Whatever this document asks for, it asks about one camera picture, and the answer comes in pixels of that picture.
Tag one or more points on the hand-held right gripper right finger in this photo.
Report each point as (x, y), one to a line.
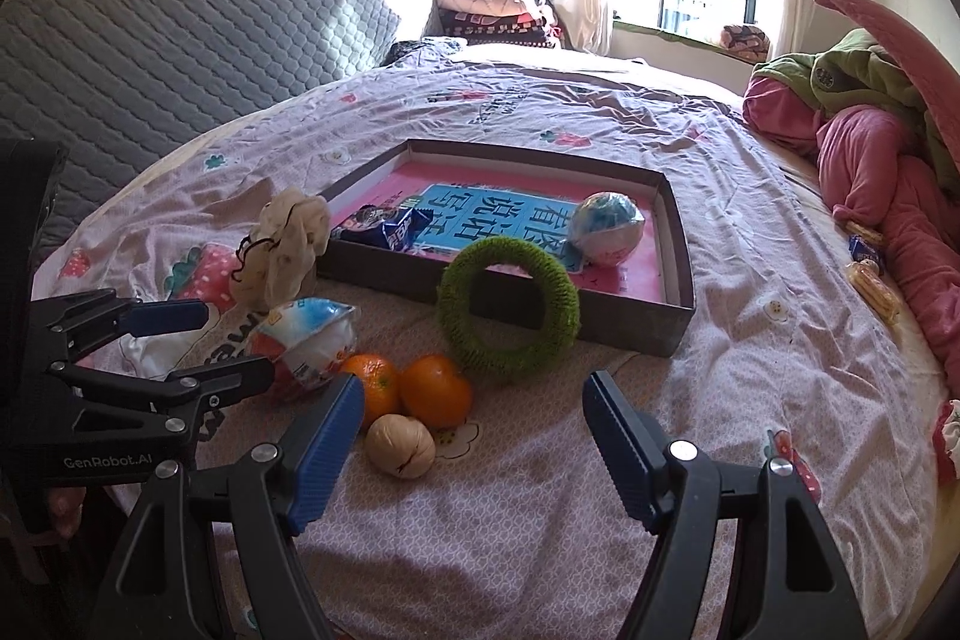
(621, 452)

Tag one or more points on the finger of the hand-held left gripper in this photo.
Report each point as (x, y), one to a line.
(225, 379)
(169, 315)

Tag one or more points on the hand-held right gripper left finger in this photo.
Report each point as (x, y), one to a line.
(324, 452)

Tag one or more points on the walnut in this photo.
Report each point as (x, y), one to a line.
(400, 446)

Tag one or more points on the orange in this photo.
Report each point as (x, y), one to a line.
(375, 385)
(435, 389)

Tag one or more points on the clear toy egg packet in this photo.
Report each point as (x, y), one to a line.
(307, 340)

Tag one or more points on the pink box lid tray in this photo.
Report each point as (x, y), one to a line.
(375, 281)

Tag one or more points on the blue cookie packet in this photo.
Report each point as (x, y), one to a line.
(390, 229)

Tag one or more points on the blue and white toy egg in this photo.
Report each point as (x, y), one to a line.
(606, 227)

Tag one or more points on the person's left hand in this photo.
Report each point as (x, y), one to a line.
(66, 511)

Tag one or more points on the pink book with blue label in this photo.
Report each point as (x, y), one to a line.
(517, 216)

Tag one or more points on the grey quilted headboard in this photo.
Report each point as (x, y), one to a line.
(187, 48)

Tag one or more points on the yellow snack packet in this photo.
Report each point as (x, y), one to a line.
(874, 289)

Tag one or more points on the blue candy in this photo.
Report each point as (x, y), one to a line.
(864, 248)

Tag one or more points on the floral cloth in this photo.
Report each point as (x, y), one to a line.
(949, 441)

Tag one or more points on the orange snack packet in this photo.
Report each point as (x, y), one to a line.
(862, 230)

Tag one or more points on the dark patterned cloth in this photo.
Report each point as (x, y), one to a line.
(427, 49)

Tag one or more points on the folded patterned blanket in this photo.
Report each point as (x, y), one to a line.
(746, 40)

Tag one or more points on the dark checked folded blanket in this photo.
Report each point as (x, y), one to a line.
(495, 31)

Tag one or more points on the pink folded quilt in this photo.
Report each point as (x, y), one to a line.
(495, 6)

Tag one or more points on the green blanket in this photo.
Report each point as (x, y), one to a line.
(862, 66)

